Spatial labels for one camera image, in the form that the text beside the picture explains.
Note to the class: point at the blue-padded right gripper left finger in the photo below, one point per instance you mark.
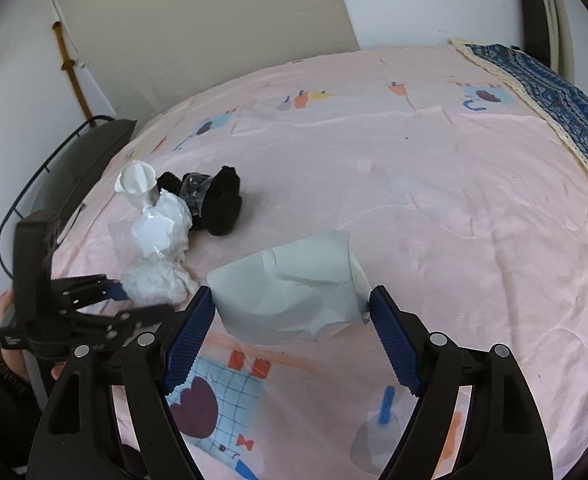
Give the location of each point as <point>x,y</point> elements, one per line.
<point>78,437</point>

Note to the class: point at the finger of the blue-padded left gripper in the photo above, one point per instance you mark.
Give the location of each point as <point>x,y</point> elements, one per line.
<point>101,331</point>
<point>84,291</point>

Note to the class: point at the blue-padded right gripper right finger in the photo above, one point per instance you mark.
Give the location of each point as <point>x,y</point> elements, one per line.
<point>503,437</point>

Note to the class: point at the clear plastic bag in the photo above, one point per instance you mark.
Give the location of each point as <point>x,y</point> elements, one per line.
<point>160,241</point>

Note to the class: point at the white tissue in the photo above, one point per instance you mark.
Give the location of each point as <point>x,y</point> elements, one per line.
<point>304,291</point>
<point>137,182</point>

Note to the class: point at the dark grey pillow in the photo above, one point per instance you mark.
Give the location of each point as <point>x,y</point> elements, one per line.
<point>77,169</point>

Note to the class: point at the pink patterned bed sheet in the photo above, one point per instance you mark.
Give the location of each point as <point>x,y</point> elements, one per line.
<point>457,197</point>

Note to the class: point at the blue patterned blanket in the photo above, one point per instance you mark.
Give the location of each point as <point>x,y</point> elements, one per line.
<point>561,104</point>

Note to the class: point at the beige tied curtain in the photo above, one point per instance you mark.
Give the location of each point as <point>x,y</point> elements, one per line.
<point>547,36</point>

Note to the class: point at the orange pipe on wall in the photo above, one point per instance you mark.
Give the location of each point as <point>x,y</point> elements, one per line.
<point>68,67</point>

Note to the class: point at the beige board against wall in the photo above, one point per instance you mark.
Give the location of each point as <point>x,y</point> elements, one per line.
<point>148,55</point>

